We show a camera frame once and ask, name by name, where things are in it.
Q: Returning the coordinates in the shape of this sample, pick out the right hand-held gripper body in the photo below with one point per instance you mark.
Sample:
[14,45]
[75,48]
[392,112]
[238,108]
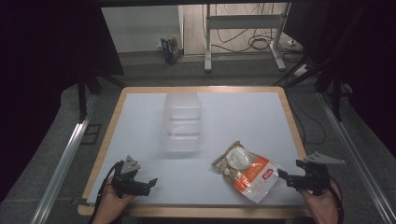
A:
[313,175]

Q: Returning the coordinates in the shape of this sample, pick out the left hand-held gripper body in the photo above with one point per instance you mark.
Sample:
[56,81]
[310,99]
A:
[130,177]

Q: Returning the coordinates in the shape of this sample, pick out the orange and white snack bag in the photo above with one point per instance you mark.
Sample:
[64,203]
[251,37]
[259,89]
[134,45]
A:
[246,172]

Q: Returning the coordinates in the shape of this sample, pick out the clear plastic container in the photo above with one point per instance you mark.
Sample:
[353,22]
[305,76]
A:
[182,122]

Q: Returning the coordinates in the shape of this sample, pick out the person's left hand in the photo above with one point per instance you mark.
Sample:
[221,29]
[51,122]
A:
[109,202]

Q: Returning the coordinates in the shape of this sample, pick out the person's right hand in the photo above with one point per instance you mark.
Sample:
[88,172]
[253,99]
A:
[322,207]

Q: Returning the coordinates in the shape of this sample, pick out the black metal stand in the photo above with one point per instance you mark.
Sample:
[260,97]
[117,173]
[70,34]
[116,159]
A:
[83,93]

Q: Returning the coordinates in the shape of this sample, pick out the black tripod stand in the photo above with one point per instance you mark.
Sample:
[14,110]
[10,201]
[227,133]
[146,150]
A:
[306,70]

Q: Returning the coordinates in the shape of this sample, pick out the dark snack bag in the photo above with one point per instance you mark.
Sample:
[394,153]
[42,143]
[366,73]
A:
[171,49]

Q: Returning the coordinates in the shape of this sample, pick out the aluminium rail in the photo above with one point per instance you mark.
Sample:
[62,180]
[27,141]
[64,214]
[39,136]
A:
[62,161]
[355,155]

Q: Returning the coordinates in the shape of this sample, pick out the white metal desk frame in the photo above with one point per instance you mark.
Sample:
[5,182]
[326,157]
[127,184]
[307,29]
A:
[244,34]

